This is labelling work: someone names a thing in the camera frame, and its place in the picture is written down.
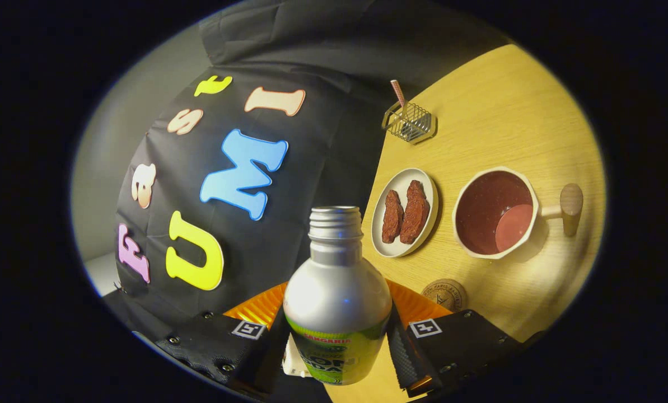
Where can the red striped straw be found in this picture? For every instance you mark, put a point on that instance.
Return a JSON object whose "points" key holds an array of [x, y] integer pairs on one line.
{"points": [[397, 92]]}

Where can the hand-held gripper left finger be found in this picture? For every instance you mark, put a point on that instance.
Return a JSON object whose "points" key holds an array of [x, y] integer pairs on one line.
{"points": [[272, 364]]}

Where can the white round plate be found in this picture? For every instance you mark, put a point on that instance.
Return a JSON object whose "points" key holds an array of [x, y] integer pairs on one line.
{"points": [[423, 235]]}

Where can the wooden table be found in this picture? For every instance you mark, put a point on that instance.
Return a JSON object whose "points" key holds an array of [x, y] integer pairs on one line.
{"points": [[507, 112]]}

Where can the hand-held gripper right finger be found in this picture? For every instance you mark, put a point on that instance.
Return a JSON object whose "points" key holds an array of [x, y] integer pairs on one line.
{"points": [[406, 358]]}

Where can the black backdrop cloth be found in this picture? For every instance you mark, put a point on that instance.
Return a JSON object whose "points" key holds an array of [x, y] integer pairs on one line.
{"points": [[311, 140]]}

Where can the brown meat slice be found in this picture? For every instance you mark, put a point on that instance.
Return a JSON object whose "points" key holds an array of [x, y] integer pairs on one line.
{"points": [[392, 215], [415, 212]]}

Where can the round cork coaster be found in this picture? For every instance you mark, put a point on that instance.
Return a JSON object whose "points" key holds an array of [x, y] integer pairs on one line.
{"points": [[444, 294]]}

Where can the silver bottle with green label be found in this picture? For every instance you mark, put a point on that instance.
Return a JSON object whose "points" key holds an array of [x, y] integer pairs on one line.
{"points": [[336, 296]]}

